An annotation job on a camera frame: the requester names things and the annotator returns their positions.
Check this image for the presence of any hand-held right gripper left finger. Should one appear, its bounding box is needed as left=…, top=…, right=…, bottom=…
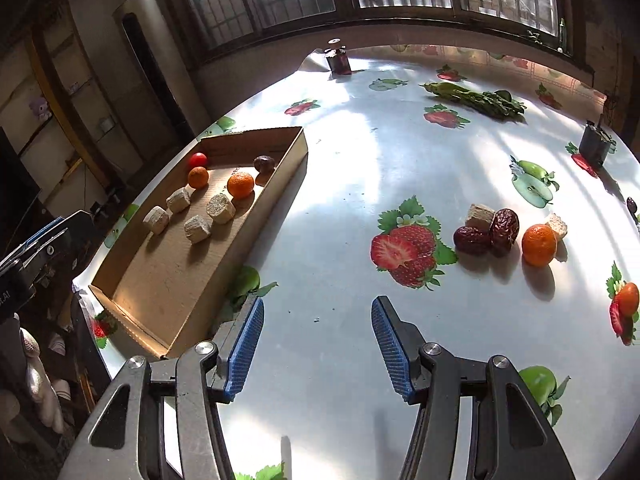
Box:
left=57, top=296, right=266, bottom=480

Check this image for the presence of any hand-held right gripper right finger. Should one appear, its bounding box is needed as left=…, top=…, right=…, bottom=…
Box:
left=371, top=296, right=578, bottom=480

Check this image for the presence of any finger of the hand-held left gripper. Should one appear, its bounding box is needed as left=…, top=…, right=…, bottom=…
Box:
left=0, top=216, right=68, bottom=268
left=22, top=210, right=96, bottom=291

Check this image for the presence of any beige cake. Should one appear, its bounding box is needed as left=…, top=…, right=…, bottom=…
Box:
left=465, top=203, right=497, bottom=233
left=143, top=206, right=171, bottom=235

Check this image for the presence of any shallow cardboard box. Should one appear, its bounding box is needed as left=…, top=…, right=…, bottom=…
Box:
left=89, top=126, right=309, bottom=359

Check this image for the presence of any speckled cake piece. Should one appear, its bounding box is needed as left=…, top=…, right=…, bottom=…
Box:
left=183, top=215, right=213, bottom=244

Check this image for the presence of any black television screen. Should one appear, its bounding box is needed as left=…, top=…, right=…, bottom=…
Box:
left=0, top=127, right=43, bottom=251

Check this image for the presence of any wrinkled red date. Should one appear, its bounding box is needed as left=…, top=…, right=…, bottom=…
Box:
left=453, top=226, right=493, bottom=256
left=489, top=208, right=520, bottom=253

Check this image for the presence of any beige cake behind dates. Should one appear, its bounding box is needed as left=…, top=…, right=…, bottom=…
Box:
left=465, top=203, right=497, bottom=233

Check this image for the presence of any white standing air conditioner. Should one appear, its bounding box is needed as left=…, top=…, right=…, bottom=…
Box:
left=114, top=0, right=211, bottom=131

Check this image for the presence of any bunch of leafy greens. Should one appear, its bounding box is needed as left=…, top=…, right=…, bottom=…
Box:
left=422, top=81, right=527, bottom=121

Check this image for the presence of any black cylindrical container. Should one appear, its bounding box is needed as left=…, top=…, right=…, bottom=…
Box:
left=579, top=119, right=617, bottom=168

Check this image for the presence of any small dark glass jar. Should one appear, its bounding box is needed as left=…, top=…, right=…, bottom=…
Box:
left=324, top=38, right=352, bottom=76

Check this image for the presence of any wooden wall shelf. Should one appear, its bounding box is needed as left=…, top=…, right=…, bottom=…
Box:
left=0, top=5, right=146, bottom=201

